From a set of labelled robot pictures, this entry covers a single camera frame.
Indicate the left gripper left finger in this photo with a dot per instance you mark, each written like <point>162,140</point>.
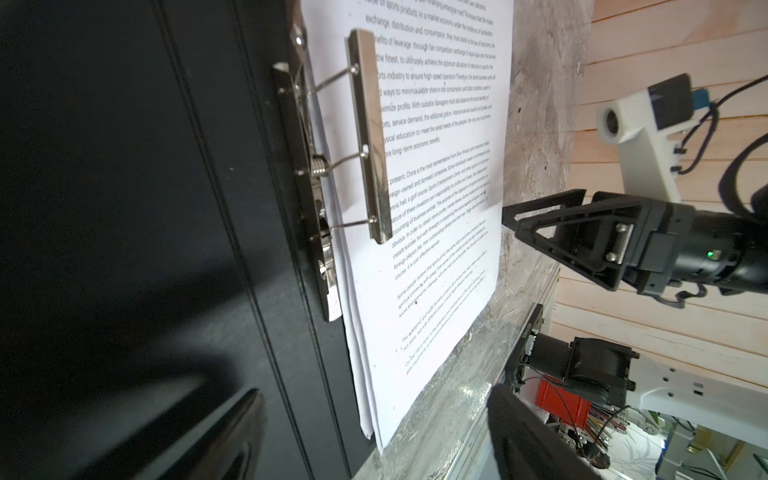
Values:
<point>228,448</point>

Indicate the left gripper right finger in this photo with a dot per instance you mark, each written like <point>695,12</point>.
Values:
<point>524,448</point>

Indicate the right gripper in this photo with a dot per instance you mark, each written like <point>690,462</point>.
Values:
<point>645,243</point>

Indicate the printed paper sheet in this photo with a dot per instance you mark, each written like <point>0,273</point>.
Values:
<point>413,102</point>

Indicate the blue folder black inside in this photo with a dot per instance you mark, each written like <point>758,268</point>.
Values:
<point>160,233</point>

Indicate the white paper sheets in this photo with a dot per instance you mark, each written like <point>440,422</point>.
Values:
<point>354,339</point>

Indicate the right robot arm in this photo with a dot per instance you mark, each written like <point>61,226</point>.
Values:
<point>614,375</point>

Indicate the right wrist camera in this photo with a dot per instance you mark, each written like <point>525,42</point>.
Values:
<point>640,126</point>

